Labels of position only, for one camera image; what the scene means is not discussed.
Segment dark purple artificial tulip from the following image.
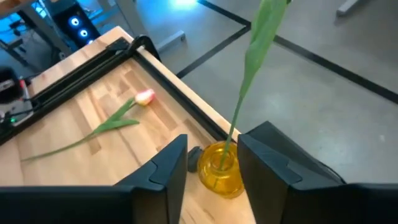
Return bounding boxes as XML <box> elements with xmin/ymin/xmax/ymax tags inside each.
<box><xmin>217</xmin><ymin>0</ymin><xmax>292</xmax><ymax>170</ymax></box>

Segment black aluminium table frame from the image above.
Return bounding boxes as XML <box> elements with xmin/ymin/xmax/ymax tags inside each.
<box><xmin>0</xmin><ymin>34</ymin><xmax>233</xmax><ymax>147</ymax></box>

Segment pink artificial tulip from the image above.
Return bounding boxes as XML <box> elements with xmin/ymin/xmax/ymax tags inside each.
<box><xmin>21</xmin><ymin>88</ymin><xmax>156</xmax><ymax>162</ymax></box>

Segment grey metal desk foot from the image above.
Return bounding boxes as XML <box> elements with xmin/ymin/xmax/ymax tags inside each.
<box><xmin>336</xmin><ymin>0</ymin><xmax>371</xmax><ymax>17</ymax></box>

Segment black computer tower blue fans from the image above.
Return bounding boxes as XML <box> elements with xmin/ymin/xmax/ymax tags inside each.
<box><xmin>51</xmin><ymin>0</ymin><xmax>102</xmax><ymax>50</ymax></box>

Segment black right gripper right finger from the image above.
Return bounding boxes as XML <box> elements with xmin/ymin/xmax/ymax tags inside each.
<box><xmin>238</xmin><ymin>121</ymin><xmax>398</xmax><ymax>224</ymax></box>

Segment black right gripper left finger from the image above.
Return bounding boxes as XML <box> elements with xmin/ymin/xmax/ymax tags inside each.
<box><xmin>0</xmin><ymin>134</ymin><xmax>188</xmax><ymax>224</ymax></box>

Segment yellow glass vase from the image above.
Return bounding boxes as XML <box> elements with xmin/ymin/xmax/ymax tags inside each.
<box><xmin>197</xmin><ymin>140</ymin><xmax>246</xmax><ymax>199</ymax></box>

